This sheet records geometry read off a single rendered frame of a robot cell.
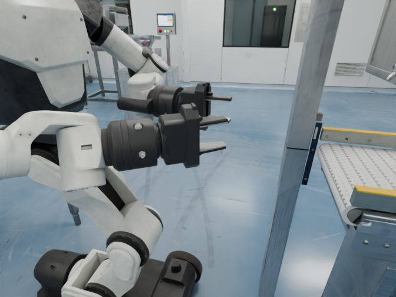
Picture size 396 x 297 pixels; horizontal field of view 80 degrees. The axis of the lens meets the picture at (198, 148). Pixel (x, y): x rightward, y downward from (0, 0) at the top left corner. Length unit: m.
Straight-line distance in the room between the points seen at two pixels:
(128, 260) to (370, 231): 0.61
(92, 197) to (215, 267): 0.96
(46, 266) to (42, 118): 0.91
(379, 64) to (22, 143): 0.49
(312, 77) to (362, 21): 5.35
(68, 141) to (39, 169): 0.36
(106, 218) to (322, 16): 0.77
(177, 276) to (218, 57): 4.95
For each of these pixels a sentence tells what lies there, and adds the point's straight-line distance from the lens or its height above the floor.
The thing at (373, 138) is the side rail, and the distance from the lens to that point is 0.74.
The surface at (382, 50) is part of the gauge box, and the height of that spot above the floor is 1.18.
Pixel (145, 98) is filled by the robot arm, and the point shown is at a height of 1.04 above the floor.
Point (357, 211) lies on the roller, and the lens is 0.51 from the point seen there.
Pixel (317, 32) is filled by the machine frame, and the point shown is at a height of 1.20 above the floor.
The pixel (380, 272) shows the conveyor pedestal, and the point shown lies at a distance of 0.69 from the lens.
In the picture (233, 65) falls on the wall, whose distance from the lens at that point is 5.63.
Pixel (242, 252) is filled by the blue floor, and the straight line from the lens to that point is 1.59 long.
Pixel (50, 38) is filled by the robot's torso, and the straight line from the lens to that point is 0.66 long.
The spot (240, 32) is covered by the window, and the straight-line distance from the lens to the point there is 5.59.
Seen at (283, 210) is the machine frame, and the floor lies 0.68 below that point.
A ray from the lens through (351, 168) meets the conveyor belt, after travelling 0.61.
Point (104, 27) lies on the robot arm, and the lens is 0.88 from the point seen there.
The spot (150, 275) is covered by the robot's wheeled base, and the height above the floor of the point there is 0.17.
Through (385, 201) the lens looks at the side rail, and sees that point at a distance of 0.49.
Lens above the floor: 1.21
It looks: 27 degrees down
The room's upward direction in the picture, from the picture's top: straight up
